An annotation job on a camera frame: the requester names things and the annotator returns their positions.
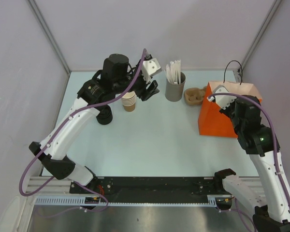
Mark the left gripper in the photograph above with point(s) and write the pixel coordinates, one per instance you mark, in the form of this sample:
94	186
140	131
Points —
151	91

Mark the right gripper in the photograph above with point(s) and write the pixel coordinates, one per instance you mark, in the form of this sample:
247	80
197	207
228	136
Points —
225	111

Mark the orange paper bag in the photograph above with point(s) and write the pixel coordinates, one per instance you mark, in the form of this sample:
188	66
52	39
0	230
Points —
213	123

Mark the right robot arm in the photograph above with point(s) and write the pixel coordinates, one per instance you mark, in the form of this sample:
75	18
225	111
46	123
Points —
256	135

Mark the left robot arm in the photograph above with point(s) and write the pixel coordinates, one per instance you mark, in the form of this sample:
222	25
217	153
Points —
116	78

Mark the grey cylindrical holder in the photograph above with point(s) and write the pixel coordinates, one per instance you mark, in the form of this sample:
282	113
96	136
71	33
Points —
174	92

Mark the stack of brown paper cups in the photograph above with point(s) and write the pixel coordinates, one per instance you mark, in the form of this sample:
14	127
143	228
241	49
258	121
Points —
129	101

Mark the remaining cardboard cup carrier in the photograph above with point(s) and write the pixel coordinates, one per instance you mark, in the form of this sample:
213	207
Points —
194	96

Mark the stack of black lids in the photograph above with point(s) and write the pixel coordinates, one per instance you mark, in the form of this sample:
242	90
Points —
105	116

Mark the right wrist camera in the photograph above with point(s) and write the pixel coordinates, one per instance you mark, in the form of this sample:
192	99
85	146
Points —
220	98

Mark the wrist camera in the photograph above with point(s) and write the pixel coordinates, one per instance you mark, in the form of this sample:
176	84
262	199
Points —
150	68
220	98

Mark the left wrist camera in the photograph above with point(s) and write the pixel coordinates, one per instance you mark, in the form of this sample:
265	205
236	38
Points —
150	68

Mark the white slotted cable duct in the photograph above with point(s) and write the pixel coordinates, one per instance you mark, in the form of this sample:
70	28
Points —
205	201

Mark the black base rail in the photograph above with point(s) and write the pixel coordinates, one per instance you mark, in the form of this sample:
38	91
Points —
161	188

